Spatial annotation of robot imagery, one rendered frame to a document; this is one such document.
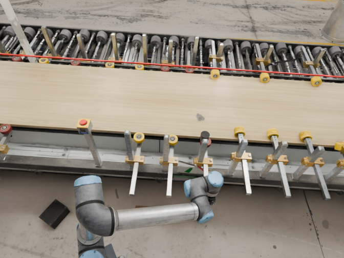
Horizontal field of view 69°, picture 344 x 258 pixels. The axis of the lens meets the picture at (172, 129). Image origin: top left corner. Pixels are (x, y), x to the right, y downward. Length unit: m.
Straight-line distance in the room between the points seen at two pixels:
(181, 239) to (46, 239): 1.21
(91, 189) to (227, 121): 1.27
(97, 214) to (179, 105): 1.26
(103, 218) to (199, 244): 1.55
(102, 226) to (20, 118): 1.38
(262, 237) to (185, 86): 1.57
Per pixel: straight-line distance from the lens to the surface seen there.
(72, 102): 2.22
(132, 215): 1.15
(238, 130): 1.92
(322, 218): 3.02
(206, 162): 1.84
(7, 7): 2.53
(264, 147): 2.13
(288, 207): 2.90
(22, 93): 2.45
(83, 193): 1.13
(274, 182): 2.14
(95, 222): 1.09
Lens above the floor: 2.44
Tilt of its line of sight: 53 degrees down
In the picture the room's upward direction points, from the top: 4 degrees clockwise
